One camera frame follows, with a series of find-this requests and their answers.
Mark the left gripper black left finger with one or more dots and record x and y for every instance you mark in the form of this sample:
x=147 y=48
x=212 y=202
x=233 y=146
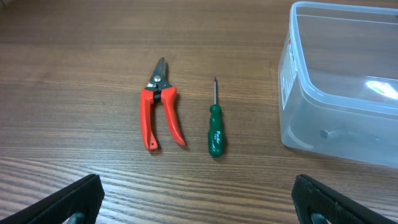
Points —
x=78 y=202

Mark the green handled screwdriver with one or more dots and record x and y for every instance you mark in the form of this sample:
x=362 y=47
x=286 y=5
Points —
x=216 y=132

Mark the clear plastic container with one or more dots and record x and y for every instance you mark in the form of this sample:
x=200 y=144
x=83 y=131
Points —
x=338 y=81

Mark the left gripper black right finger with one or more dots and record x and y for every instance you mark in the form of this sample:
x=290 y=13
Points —
x=317 y=203

